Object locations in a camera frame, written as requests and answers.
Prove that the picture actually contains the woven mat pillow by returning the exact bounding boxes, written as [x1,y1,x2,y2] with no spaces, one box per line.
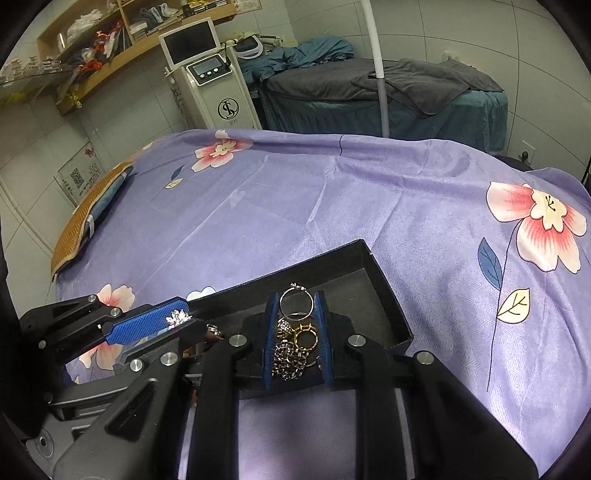
[50,161,136,283]

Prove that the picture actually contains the massage bed with teal cover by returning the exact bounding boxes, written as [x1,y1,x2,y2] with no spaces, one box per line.
[256,69,509,154]

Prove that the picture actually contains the black cardboard box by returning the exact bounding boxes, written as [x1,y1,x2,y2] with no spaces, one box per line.
[185,237,413,357]

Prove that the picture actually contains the thin silver ring with stone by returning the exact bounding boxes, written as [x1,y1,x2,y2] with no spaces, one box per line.
[279,282,318,321]

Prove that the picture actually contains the grey blanket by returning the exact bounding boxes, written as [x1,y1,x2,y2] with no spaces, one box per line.
[261,57,505,117]

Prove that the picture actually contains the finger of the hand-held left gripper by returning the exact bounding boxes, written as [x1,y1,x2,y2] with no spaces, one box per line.
[46,318,209,409]
[18,295,192,366]

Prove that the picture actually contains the wall sign with code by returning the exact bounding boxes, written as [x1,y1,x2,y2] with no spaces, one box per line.
[55,142,101,205]

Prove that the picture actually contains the silver sparkly brooch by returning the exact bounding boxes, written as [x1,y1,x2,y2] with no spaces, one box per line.
[165,309,193,330]

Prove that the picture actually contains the white pole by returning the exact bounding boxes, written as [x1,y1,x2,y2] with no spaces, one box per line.
[361,0,392,138]

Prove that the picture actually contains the crumpled teal cloth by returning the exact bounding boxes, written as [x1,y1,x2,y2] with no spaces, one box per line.
[239,38,357,80]

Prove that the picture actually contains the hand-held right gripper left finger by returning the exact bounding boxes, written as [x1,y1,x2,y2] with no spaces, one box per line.
[53,291,282,480]

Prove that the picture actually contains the white beauty machine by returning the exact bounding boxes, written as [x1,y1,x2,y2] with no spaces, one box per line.
[159,17,263,131]

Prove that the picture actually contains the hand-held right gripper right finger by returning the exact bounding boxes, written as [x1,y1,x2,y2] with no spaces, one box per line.
[314,290,539,480]

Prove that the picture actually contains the large gold ornate earring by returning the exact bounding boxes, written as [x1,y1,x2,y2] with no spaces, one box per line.
[293,323,321,354]

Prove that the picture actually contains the white machine handpiece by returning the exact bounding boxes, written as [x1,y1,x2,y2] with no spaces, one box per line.
[232,34,269,62]

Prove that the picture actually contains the purple floral bedsheet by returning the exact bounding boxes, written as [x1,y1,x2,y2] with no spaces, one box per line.
[54,128,591,476]

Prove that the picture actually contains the wooden cubby shelf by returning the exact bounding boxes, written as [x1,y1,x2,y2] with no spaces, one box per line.
[36,0,265,117]

